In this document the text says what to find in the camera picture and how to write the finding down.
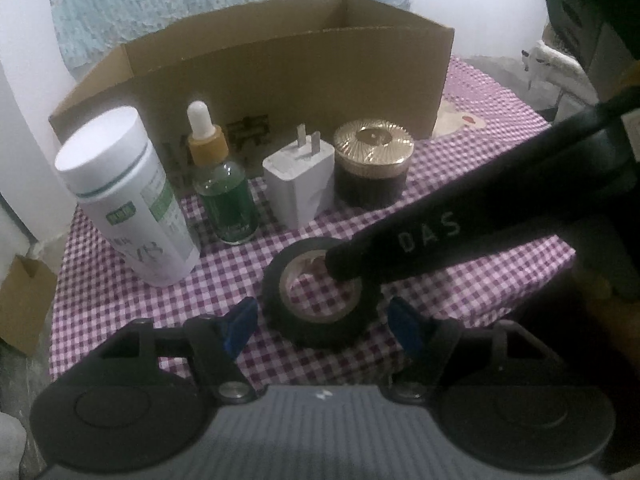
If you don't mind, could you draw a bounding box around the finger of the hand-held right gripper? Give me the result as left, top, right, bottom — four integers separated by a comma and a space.
324, 227, 401, 282

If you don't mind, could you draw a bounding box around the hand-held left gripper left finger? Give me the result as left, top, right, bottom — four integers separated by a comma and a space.
75, 297, 261, 406

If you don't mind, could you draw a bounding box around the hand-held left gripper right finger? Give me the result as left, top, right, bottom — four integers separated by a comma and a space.
387, 296, 556, 403

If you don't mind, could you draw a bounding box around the black tape roll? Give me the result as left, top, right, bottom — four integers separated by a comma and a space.
262, 238, 383, 350

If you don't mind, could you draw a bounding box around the dark jar with gold lid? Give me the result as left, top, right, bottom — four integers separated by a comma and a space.
332, 117, 416, 211

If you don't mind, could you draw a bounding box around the white charger plug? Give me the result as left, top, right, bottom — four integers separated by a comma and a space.
262, 124, 336, 231

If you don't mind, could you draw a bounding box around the green dropper bottle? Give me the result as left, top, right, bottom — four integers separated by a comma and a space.
186, 101, 260, 246

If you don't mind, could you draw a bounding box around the white pill bottle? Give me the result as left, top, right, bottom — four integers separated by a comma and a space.
54, 106, 201, 288

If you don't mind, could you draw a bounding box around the large cardboard box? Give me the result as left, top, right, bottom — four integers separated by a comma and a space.
48, 0, 456, 196

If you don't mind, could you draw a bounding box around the purple checkered tablecloth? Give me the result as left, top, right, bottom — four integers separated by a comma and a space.
48, 55, 578, 391

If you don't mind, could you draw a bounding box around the white fluffy object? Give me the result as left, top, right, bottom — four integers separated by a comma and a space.
522, 35, 591, 111

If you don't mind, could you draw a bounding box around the small cardboard box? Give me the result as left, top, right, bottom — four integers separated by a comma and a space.
0, 255, 58, 356

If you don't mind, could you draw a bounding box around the blue floral cloth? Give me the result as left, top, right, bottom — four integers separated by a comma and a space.
47, 0, 321, 73

